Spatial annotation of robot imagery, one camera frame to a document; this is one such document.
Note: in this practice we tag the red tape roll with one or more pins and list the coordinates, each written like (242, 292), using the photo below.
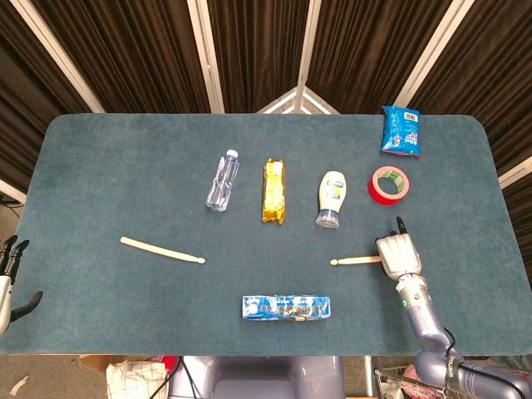
(382, 198)

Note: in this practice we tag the blue-grey felt table cloth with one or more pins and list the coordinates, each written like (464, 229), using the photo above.
(124, 187)

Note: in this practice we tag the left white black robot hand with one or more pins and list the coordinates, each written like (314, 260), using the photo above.
(4, 299)

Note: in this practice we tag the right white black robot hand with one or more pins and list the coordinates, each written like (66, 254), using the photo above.
(399, 253)

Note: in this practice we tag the blue Oreo cookie box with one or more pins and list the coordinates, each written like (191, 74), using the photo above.
(287, 308)

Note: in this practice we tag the gold foil snack pack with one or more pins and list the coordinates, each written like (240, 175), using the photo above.
(274, 191)

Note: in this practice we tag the white frame post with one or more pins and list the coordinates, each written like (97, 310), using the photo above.
(309, 41)
(10, 191)
(58, 54)
(432, 54)
(515, 172)
(206, 54)

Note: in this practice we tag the white checked bag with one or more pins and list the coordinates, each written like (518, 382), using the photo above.
(137, 380)

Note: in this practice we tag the dark brown pleated curtain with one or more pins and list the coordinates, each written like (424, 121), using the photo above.
(257, 41)

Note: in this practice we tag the white paper scrap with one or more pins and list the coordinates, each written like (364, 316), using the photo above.
(18, 385)

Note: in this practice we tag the blue snack bag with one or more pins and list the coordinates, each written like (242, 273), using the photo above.
(401, 133)

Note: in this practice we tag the clear plastic water bottle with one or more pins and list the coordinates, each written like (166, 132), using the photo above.
(222, 183)

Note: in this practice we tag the white mayonnaise squeeze bottle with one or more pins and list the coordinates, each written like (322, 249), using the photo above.
(331, 195)

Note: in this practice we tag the light wooden drumstick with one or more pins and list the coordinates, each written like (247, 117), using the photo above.
(357, 261)
(162, 250)

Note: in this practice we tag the pink patterned bag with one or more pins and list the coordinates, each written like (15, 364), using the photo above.
(409, 374)

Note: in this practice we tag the white triangular frame foot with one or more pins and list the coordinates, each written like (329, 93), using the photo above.
(274, 102)

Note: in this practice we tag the lavender robot base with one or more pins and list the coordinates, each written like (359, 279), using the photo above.
(257, 378)

